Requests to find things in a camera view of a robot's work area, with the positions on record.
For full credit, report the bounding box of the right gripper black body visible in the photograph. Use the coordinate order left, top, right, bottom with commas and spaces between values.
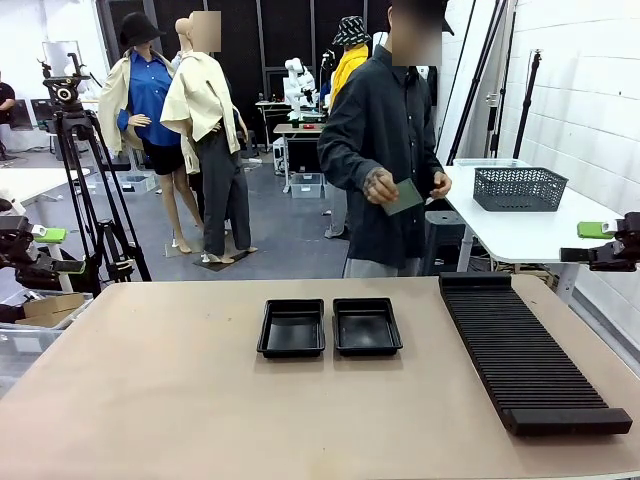
589, 212, 640, 274

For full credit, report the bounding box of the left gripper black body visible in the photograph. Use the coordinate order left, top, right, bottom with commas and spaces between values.
0, 214, 61, 292

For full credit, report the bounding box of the green perforated circuit board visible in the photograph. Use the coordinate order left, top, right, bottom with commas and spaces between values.
382, 178, 427, 217

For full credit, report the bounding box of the black ESD tray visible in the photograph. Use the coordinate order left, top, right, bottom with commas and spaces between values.
331, 297, 405, 358
256, 298, 327, 360

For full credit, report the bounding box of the person's left forearm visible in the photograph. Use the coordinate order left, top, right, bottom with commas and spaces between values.
418, 144, 445, 177

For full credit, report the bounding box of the person's right forearm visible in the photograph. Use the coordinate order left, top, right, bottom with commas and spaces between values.
317, 134, 382, 194

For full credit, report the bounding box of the person's left hand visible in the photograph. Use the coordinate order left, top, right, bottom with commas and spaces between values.
429, 171, 454, 200

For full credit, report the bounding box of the person's right hand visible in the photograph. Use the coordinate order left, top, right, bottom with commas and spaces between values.
363, 167, 401, 205

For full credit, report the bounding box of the brown cardboard box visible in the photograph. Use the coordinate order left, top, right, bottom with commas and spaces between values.
14, 293, 86, 330

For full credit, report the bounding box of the white work table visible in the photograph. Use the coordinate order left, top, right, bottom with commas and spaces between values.
0, 167, 92, 234

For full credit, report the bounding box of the white side table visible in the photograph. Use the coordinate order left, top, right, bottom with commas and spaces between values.
442, 158, 632, 307

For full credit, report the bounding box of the grey woven plastic basket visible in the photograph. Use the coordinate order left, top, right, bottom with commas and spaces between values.
473, 166, 570, 212

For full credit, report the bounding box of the large clear plastic container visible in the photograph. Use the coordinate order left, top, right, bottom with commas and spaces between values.
0, 289, 96, 401

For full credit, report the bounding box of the clear storage bin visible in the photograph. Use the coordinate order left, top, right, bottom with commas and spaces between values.
289, 172, 326, 200
115, 172, 159, 195

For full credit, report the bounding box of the black slotted PCB rack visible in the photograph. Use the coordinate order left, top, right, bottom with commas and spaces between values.
438, 271, 634, 438

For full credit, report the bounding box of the clear flat plastic box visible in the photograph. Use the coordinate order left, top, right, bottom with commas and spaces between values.
452, 158, 532, 169

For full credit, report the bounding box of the black light stand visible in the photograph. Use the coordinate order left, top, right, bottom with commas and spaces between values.
488, 9, 517, 159
446, 0, 509, 166
512, 49, 544, 160

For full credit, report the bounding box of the black round stool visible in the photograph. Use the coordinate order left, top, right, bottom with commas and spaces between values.
423, 210, 470, 276

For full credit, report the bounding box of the person in black t-shirt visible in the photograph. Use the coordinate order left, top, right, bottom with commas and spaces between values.
0, 69, 17, 126

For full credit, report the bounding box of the mannequin with blue shirt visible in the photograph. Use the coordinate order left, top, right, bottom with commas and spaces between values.
97, 42, 204, 255

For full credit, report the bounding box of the mannequin with cream jacket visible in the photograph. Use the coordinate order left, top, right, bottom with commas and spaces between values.
159, 9, 260, 265

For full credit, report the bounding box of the black brimmed hat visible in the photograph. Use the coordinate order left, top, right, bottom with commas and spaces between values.
118, 12, 167, 51

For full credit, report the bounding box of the person in dark shirt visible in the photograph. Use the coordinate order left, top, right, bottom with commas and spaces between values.
317, 0, 454, 279

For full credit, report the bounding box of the small desk with black panel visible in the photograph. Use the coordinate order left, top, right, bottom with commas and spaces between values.
272, 123, 326, 194

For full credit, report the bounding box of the mannequin with yellow top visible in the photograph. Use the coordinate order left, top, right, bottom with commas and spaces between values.
323, 43, 371, 240

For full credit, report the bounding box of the small white background robot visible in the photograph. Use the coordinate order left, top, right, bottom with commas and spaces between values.
283, 57, 317, 121

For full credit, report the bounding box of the patterned bucket hat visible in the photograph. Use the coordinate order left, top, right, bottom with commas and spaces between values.
332, 16, 373, 47

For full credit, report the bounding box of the black camera tripod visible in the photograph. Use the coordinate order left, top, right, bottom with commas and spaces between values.
37, 52, 153, 297

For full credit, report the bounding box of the black mannequin base plate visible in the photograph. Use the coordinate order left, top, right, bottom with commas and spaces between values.
192, 248, 251, 274

